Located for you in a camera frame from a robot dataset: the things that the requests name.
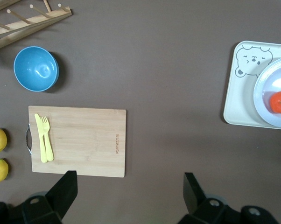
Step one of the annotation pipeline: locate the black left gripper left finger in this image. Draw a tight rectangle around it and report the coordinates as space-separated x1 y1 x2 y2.
22 170 77 224

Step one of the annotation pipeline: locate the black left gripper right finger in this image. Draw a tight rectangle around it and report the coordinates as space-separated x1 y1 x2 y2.
183 172 241 224

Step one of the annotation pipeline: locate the orange tomato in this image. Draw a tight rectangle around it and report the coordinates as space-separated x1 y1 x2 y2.
268 91 281 114

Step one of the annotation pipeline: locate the pale lavender round plate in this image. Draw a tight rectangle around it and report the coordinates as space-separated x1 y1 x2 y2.
253 56 281 128

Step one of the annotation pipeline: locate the yellow plastic fork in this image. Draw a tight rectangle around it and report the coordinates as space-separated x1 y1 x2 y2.
41 116 54 161

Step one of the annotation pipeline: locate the yellow plastic knife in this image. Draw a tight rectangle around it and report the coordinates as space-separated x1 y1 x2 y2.
34 113 49 163

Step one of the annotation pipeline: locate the bamboo cutting board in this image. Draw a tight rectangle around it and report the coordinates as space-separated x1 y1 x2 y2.
26 105 127 178

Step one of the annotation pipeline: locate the cream tray with bear print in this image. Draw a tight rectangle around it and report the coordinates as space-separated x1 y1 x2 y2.
223 41 281 131

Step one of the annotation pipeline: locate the blue bowl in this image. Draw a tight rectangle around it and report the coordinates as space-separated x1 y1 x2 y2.
13 46 60 92

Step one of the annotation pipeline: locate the wooden peg drying rack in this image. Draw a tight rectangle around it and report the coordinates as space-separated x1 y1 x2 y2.
0 0 73 53

